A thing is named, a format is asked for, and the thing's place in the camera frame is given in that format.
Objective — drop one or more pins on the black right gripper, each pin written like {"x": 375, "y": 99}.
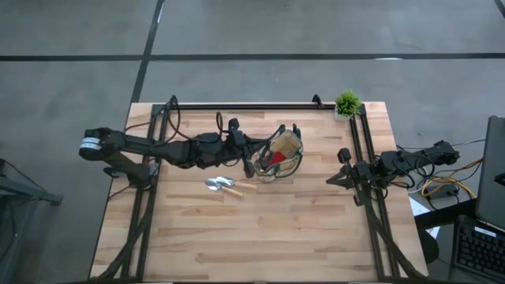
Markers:
{"x": 359, "y": 175}

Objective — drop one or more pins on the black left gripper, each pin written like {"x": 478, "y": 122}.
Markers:
{"x": 236, "y": 146}

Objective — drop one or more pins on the red gardening glove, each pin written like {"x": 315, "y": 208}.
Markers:
{"x": 278, "y": 158}

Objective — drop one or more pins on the beige green-trimmed gardening bag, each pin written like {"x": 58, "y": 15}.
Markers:
{"x": 290, "y": 146}

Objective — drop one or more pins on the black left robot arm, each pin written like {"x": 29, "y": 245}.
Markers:
{"x": 158, "y": 148}

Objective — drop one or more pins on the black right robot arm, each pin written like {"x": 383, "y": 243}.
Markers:
{"x": 434, "y": 154}

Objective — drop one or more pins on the green plant in white pot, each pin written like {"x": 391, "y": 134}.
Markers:
{"x": 347, "y": 103}

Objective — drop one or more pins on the white paper sheet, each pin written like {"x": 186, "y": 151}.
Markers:
{"x": 416, "y": 207}

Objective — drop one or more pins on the black side desk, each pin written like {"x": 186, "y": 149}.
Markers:
{"x": 446, "y": 215}

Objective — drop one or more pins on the black round stool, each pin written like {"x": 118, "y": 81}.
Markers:
{"x": 430, "y": 246}

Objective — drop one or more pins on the black keyboard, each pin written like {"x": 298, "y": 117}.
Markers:
{"x": 477, "y": 252}

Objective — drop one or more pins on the black floor stand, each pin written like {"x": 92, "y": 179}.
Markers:
{"x": 23, "y": 190}

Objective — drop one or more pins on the black metal table frame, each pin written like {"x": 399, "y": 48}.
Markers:
{"x": 252, "y": 106}

